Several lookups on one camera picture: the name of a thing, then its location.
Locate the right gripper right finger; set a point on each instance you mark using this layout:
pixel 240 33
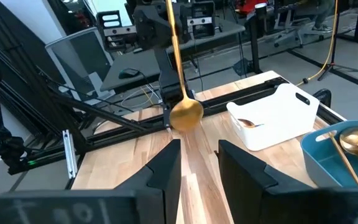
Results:
pixel 244 180

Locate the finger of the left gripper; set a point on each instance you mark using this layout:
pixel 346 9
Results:
pixel 152 26
pixel 185 21

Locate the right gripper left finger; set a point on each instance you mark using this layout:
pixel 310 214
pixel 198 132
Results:
pixel 171 174

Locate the iridescent rainbow metal spoon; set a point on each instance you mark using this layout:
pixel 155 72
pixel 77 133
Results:
pixel 245 123

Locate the grey desk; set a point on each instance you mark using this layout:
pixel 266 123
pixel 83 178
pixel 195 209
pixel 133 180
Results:
pixel 222 32
pixel 135 62

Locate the black computer mouse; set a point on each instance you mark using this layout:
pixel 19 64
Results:
pixel 129 73

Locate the white plastic bin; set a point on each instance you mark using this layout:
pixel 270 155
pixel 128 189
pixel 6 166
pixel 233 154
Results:
pixel 275 118

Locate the teal blue plastic bin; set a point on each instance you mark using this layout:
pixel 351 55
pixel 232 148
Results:
pixel 322 161

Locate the office chair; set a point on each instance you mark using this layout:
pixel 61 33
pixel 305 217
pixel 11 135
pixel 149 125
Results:
pixel 291 28

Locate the person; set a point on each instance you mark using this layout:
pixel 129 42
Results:
pixel 322 28

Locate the black tripod stand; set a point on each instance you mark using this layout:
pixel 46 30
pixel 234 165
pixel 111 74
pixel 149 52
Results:
pixel 346 68

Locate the grey panel with pale frame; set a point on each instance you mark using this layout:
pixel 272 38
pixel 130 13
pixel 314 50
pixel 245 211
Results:
pixel 79 59

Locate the black metal rig frame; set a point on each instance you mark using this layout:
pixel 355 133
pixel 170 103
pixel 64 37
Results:
pixel 104 113

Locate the silver aluminium bracket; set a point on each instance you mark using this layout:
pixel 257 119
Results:
pixel 70 155

